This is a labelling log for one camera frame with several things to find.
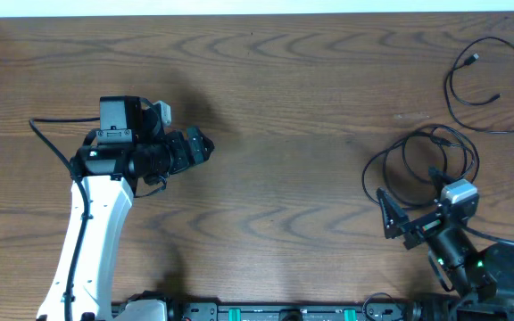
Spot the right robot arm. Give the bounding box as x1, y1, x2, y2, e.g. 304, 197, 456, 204
377, 168, 514, 320

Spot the black USB cable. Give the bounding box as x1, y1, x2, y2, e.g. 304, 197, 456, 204
443, 36, 514, 135
361, 123, 481, 210

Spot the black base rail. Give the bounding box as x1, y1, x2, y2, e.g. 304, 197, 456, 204
113, 289, 514, 321

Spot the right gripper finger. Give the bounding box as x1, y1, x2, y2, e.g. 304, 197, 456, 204
377, 188, 410, 239
428, 167, 456, 190

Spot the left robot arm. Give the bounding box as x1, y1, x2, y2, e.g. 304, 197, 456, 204
37, 95, 214, 320

